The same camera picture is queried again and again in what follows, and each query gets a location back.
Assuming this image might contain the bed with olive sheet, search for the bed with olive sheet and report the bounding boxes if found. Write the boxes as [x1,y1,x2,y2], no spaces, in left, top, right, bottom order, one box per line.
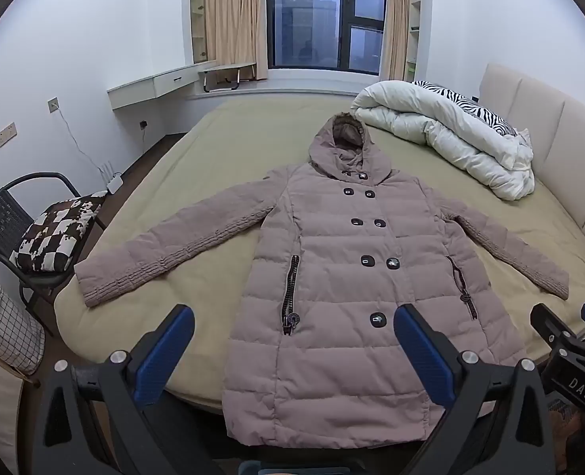
[53,95,585,416]

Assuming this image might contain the small folding table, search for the small folding table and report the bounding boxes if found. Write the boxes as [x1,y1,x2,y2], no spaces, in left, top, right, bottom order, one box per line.
[198,63,257,94]

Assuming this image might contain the black metal chair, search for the black metal chair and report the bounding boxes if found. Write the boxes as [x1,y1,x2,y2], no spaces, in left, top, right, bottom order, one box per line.
[0,172,107,337]

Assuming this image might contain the tall white shelf unit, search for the tall white shelf unit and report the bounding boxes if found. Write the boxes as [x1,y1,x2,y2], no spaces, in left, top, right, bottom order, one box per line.
[190,0,209,64]

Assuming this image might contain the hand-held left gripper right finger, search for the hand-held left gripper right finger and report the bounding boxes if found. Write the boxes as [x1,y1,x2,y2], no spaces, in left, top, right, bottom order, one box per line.
[393,303,556,475]

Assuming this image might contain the wide beige curtain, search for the wide beige curtain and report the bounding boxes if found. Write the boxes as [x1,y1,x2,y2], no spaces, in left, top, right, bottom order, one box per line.
[204,0,269,81]

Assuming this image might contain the narrow beige curtain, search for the narrow beige curtain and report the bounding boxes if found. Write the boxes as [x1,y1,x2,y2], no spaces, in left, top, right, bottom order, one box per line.
[382,0,411,81]

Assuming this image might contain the narrow white shelf unit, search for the narrow white shelf unit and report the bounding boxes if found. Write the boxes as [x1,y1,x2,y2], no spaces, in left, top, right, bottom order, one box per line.
[405,0,422,82]

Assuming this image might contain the white rolled duvet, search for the white rolled duvet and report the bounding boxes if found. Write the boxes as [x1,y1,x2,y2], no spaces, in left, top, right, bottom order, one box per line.
[350,79,535,201]

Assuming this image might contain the zebra print pillow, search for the zebra print pillow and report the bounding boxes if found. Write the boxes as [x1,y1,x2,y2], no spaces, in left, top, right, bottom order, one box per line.
[411,80,518,137]

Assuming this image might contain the dark framed window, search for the dark framed window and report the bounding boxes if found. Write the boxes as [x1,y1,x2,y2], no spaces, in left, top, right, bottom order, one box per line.
[267,0,389,72]

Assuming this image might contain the brown white checkered cushion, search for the brown white checkered cushion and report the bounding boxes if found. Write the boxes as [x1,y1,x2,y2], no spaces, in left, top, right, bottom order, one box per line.
[9,191,109,273]

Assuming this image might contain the mauve hooded puffer coat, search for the mauve hooded puffer coat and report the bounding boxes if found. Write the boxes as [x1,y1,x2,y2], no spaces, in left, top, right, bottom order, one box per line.
[73,114,570,451]

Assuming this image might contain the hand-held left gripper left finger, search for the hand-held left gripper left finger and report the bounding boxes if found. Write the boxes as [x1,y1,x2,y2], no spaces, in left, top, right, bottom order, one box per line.
[34,304,224,475]

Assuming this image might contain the white router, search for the white router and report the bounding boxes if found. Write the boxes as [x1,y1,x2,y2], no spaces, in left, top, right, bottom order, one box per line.
[105,161,125,195]

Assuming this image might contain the beige padded headboard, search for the beige padded headboard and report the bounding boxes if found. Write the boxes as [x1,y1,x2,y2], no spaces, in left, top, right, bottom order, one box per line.
[478,63,585,243]

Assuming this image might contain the white wall-mounted desk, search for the white wall-mounted desk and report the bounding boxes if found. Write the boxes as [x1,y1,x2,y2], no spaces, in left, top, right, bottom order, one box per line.
[107,61,217,110]

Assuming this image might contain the white grid laundry basket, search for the white grid laundry basket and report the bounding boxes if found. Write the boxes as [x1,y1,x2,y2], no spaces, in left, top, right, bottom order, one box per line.
[0,282,46,376]

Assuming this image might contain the white cable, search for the white cable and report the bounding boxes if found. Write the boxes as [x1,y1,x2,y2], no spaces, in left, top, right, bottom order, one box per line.
[52,106,110,191]

